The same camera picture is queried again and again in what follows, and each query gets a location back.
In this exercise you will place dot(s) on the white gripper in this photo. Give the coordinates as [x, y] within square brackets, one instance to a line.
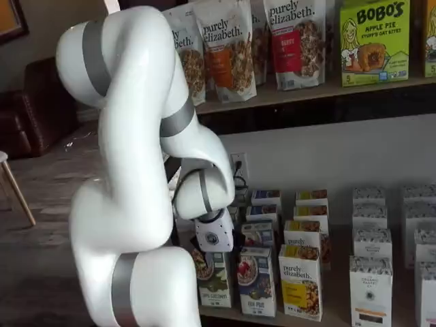
[214, 231]

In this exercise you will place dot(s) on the blue and white cereal box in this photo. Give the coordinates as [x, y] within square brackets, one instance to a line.
[255, 286]
[265, 197]
[260, 235]
[262, 213]

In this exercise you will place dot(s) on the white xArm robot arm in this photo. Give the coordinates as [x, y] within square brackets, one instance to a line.
[129, 102]

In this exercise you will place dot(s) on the green and white cereal box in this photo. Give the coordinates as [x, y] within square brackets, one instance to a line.
[213, 286]

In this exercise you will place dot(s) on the yellow purely elizabeth box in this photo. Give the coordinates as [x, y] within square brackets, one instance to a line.
[303, 233]
[299, 289]
[310, 214]
[311, 197]

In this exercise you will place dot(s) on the white organic pantry box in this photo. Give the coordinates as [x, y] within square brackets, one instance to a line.
[369, 216]
[419, 193]
[425, 245]
[427, 296]
[368, 195]
[369, 293]
[371, 242]
[420, 216]

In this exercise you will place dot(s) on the green Bobo's apple pie box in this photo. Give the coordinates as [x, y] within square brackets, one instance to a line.
[374, 44]

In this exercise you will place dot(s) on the yellow Bobo's box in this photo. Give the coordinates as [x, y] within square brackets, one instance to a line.
[431, 41]

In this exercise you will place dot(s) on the blue label granola bag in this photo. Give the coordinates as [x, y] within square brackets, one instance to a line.
[194, 61]

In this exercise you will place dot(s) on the orange label granola bag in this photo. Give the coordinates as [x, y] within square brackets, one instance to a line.
[226, 58]

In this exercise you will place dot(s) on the purely elizabeth granola bag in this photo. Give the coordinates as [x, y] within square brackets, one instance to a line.
[260, 44]

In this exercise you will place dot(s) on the red label granola bag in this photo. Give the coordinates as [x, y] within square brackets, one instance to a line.
[294, 47]

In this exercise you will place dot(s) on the brown leather armchair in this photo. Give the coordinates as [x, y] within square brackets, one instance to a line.
[37, 112]

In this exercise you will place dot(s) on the white wall power outlet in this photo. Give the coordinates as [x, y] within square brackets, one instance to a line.
[242, 163]

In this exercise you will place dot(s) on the black frame wooden shelf unit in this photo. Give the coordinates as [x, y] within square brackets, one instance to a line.
[306, 94]

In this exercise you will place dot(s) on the dark framed wall picture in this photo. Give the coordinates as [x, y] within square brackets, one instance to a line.
[12, 20]

